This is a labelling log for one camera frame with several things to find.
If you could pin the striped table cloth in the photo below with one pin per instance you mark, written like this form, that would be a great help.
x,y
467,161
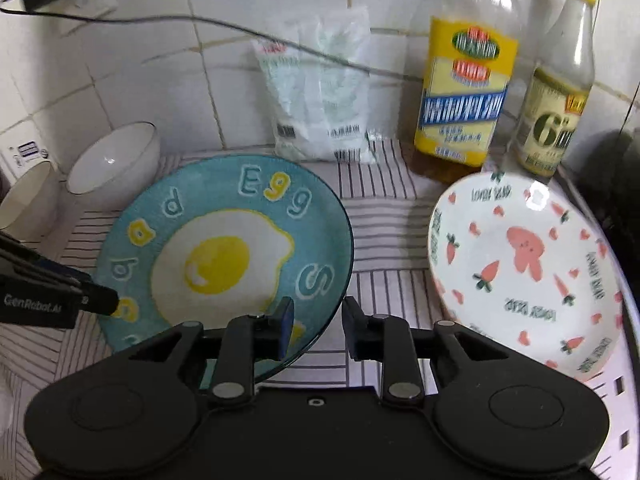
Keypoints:
x,y
390,240

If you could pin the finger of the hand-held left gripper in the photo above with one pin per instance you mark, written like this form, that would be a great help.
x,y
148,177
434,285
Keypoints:
x,y
65,271
100,301

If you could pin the yellow label oil bottle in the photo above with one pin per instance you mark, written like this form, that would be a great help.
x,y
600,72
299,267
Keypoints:
x,y
462,100

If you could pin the yellow cap vinegar bottle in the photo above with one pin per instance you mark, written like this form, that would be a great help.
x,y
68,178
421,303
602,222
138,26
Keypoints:
x,y
555,115

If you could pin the white plastic packet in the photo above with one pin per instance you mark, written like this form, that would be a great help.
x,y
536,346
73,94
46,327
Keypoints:
x,y
320,95

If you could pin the white wall socket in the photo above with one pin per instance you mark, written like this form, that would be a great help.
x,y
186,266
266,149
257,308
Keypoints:
x,y
95,10

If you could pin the blue fried egg plate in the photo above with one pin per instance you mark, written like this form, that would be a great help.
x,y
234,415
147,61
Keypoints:
x,y
220,195

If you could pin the black appliance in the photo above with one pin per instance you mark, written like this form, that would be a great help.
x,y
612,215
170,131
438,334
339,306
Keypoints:
x,y
610,195

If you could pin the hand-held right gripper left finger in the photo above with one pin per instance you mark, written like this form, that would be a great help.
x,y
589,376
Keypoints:
x,y
286,327

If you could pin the white ribbed bowl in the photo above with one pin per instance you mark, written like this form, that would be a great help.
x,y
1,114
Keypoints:
x,y
112,162
27,205

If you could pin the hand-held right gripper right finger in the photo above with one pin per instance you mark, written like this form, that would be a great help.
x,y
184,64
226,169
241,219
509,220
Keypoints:
x,y
351,331

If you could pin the white socket with stickers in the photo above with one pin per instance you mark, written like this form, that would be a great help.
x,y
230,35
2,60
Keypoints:
x,y
22,152

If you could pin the white carrot print plate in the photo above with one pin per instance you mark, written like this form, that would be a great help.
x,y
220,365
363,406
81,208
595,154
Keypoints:
x,y
525,270

